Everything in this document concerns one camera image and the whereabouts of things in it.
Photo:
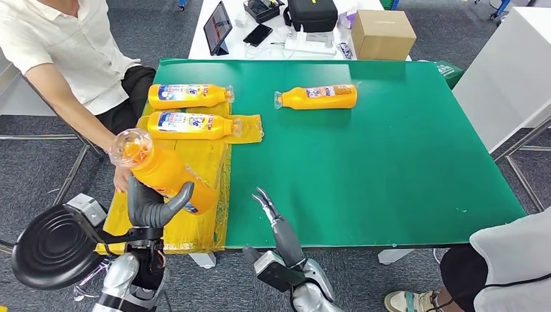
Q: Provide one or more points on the white desk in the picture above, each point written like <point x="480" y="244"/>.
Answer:
<point x="236" y="46"/>

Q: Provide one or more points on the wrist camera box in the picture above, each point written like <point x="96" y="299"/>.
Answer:
<point x="275" y="273"/>
<point x="86" y="209"/>

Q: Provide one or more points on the brown cardboard box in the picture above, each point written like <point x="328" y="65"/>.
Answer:
<point x="383" y="38"/>

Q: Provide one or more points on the white power strip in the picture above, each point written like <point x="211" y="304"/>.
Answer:
<point x="310" y="46"/>

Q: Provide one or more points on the small printed packet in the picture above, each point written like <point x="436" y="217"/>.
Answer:
<point x="345" y="50"/>

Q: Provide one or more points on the white side table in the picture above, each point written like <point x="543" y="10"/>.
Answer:
<point x="508" y="77"/>

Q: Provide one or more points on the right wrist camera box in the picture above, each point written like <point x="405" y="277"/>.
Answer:
<point x="275" y="273"/>

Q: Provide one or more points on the purple plastic packet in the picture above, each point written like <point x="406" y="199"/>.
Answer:
<point x="346" y="20"/>

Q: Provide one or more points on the blue trolley frame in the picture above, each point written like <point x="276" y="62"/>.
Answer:
<point x="499" y="6"/>

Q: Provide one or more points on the black round stool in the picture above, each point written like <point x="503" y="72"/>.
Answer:
<point x="51" y="249"/>

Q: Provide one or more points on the metal table frame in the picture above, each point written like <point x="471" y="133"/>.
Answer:
<point x="523" y="140"/>

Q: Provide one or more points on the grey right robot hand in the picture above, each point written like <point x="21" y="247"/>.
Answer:
<point x="286" y="241"/>

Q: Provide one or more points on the black open tray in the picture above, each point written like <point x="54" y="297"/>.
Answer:
<point x="262" y="10"/>

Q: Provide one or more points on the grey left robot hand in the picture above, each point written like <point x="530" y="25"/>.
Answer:
<point x="146" y="213"/>

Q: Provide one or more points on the dark tablet on stand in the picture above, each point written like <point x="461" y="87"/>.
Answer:
<point x="217" y="26"/>

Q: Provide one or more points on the steel bench frame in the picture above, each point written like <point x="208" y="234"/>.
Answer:
<point x="34" y="137"/>

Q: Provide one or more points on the person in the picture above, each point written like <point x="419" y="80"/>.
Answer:
<point x="69" y="47"/>
<point x="508" y="258"/>

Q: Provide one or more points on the black carrying case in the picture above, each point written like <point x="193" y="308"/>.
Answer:
<point x="311" y="15"/>

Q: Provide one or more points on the green bin with white print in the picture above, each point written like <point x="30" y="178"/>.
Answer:
<point x="450" y="74"/>

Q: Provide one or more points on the black smartphone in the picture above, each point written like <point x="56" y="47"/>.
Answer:
<point x="258" y="34"/>

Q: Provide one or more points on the white table foot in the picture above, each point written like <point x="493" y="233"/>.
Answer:
<point x="202" y="260"/>
<point x="396" y="255"/>

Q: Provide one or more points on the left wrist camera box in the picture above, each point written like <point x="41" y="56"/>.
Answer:
<point x="86" y="209"/>

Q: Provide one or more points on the orange detergent bottle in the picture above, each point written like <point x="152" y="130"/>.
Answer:
<point x="185" y="97"/>
<point x="163" y="172"/>
<point x="185" y="125"/>
<point x="301" y="99"/>

